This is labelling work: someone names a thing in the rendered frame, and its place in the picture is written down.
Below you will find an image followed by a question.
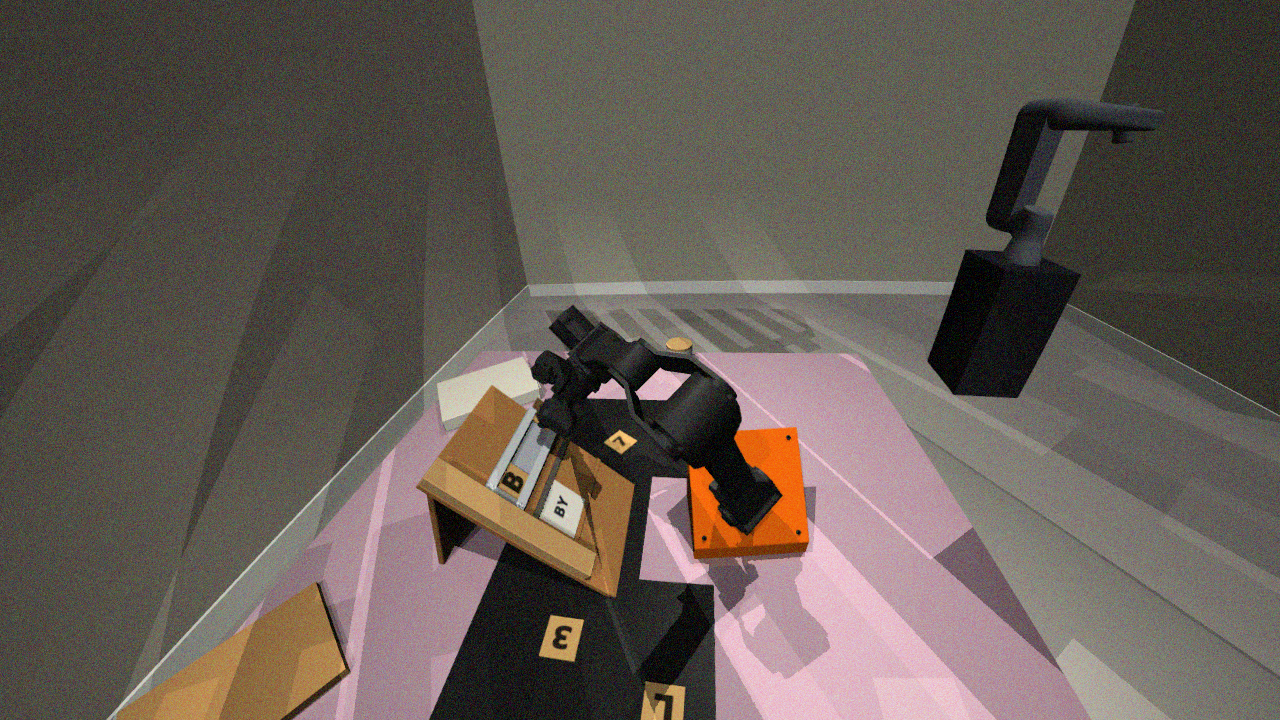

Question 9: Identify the tan letter tile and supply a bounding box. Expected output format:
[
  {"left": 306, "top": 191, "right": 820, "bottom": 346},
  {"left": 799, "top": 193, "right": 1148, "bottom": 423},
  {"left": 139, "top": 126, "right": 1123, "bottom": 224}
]
[
  {"left": 532, "top": 398, "right": 550, "bottom": 432},
  {"left": 539, "top": 615, "right": 585, "bottom": 662},
  {"left": 497, "top": 462, "right": 529, "bottom": 500},
  {"left": 603, "top": 430, "right": 637, "bottom": 455},
  {"left": 641, "top": 682, "right": 685, "bottom": 720}
]

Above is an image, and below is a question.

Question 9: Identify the white paper ticket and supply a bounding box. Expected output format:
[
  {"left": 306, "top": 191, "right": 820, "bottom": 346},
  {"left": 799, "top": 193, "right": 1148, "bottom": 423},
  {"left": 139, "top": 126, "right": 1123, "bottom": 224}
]
[{"left": 539, "top": 480, "right": 585, "bottom": 538}]

